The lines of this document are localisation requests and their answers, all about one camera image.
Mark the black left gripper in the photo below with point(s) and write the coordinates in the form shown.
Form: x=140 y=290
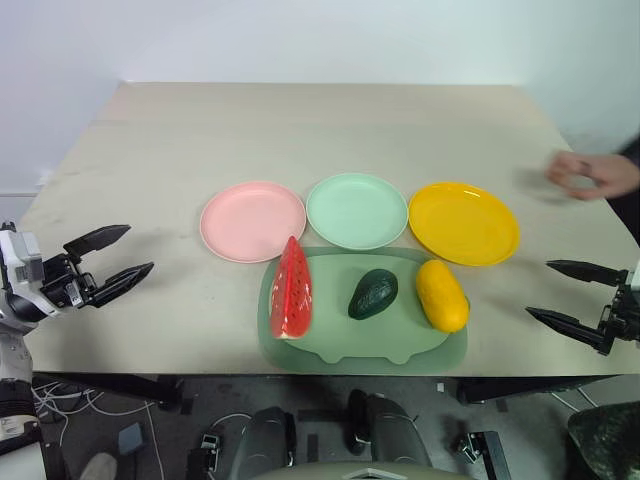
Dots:
x=67 y=285

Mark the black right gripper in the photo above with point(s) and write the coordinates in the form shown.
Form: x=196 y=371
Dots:
x=625 y=320

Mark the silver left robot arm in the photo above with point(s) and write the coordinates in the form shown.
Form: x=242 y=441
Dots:
x=12 y=345

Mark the person's dark sleeved forearm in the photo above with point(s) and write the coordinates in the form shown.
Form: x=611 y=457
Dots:
x=631 y=190

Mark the pink plate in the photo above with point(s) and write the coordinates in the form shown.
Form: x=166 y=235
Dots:
x=250 y=222

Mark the yellow plate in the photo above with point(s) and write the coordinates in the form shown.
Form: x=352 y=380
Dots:
x=462 y=222

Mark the mint green plate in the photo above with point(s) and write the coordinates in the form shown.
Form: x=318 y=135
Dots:
x=356 y=210

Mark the person's bare hand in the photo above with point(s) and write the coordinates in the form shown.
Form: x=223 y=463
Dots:
x=600 y=172

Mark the yellow mango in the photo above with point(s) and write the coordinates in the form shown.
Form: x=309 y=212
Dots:
x=442 y=297

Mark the green cutting board tray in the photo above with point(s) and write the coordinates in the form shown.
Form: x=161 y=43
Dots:
x=452 y=357

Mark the green camouflage rounded object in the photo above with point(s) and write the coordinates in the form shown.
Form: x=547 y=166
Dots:
x=607 y=442

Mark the black metal stand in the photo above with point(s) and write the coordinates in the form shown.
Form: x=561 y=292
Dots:
x=487 y=452

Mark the blue grey small box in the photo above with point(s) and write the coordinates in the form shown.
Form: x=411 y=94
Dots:
x=131 y=438

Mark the red watermelon slice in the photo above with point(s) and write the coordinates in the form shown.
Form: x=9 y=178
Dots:
x=292 y=295

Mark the grey shoe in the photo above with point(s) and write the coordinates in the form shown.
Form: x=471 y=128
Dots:
x=99 y=467

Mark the dark green avocado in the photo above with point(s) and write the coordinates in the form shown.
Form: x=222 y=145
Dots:
x=372 y=295

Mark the dark grey robot leg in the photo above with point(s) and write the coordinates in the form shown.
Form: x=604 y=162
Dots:
x=397 y=432
x=265 y=440

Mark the light green cutting board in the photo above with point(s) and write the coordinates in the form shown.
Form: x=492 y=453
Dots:
x=340 y=335

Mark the grey green robot torso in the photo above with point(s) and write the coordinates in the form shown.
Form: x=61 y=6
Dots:
x=370 y=472

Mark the white wall outlet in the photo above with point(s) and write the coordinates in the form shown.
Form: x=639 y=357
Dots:
x=45 y=178

